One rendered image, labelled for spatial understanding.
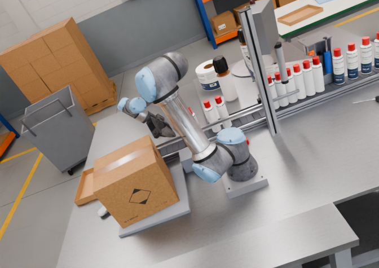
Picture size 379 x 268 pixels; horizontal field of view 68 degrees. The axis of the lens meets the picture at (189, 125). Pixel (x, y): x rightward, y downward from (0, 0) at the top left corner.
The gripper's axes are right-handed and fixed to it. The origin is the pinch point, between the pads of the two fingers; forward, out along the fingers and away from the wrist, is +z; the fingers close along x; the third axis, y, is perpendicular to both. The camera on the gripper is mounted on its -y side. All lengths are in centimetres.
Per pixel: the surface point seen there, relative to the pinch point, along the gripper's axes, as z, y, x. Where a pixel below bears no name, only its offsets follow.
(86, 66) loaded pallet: -47, 298, 121
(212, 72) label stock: 12, 48, -34
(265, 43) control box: -5, -17, -69
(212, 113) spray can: 7.4, -2.1, -24.5
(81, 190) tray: -23, -1, 63
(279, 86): 26, -2, -58
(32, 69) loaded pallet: -107, 291, 166
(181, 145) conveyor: 7.3, -1.4, 2.2
